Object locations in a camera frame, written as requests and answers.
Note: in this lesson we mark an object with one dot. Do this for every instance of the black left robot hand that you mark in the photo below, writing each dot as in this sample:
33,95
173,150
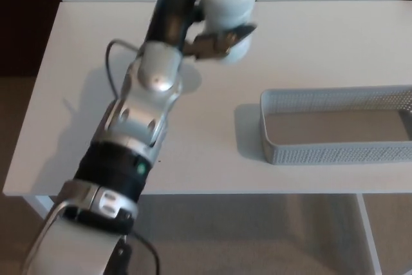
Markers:
170,14

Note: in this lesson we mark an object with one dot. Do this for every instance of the dark brown panel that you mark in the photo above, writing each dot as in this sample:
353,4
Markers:
25,20

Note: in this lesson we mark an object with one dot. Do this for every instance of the grey perforated plastic basket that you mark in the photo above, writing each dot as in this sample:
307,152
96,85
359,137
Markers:
322,156

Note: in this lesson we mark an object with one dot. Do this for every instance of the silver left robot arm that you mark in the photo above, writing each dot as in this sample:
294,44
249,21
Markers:
128,127

